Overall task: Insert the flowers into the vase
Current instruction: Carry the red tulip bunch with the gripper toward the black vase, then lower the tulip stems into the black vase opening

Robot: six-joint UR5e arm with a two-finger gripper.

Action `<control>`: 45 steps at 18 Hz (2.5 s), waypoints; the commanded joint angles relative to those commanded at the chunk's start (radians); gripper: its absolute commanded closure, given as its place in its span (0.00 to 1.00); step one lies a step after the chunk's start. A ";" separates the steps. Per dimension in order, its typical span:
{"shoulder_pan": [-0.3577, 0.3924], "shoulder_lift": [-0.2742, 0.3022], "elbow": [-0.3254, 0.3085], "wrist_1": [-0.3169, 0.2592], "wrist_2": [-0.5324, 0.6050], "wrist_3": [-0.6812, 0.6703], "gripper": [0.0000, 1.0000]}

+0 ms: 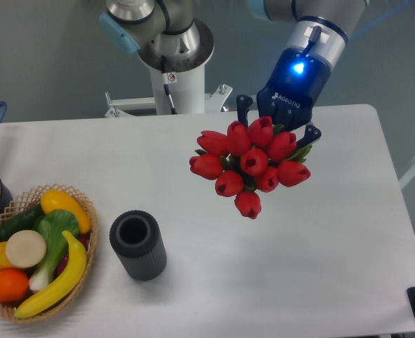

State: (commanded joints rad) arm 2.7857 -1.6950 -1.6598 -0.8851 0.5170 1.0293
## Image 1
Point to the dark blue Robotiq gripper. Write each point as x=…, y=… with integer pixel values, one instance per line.
x=290, y=94

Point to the red tulip bouquet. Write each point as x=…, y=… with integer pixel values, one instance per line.
x=250, y=159

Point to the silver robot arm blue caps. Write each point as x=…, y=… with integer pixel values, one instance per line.
x=322, y=28

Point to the dark grey ribbed vase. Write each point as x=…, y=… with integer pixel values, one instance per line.
x=136, y=239

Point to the yellow squash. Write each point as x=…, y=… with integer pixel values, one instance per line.
x=58, y=200

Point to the green bok choy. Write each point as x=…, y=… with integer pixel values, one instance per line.
x=51, y=228

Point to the yellow banana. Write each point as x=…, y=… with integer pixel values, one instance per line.
x=61, y=286

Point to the green cucumber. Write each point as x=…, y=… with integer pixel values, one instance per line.
x=22, y=221

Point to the beige round disc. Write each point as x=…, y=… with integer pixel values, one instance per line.
x=25, y=249

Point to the orange fruit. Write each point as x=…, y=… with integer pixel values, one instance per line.
x=14, y=285

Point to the woven wicker basket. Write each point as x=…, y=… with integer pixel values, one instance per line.
x=29, y=199

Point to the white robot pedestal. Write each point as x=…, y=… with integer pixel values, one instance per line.
x=176, y=64

